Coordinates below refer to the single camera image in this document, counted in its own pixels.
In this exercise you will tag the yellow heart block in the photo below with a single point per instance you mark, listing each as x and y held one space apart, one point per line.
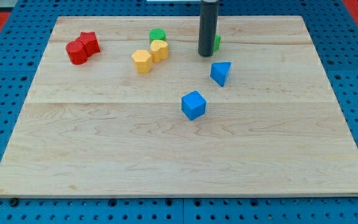
159 50

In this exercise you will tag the green circle block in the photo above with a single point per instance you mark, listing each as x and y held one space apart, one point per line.
157 34

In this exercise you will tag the red circle block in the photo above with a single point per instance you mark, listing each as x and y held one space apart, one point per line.
76 52

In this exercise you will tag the blue cube block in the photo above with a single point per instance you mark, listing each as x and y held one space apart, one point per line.
193 105

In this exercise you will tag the light wooden board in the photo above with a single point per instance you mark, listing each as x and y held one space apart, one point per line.
102 130

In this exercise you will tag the blue triangle block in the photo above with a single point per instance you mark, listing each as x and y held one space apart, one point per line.
220 72

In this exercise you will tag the yellow hexagon block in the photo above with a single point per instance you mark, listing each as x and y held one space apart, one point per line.
142 60

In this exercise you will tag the green block behind rod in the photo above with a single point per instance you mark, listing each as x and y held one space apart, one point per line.
217 43

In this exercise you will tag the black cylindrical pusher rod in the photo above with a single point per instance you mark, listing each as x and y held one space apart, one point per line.
207 27

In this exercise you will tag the red star block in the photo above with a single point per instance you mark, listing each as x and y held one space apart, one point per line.
90 42

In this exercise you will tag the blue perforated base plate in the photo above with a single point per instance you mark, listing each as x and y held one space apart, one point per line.
22 43

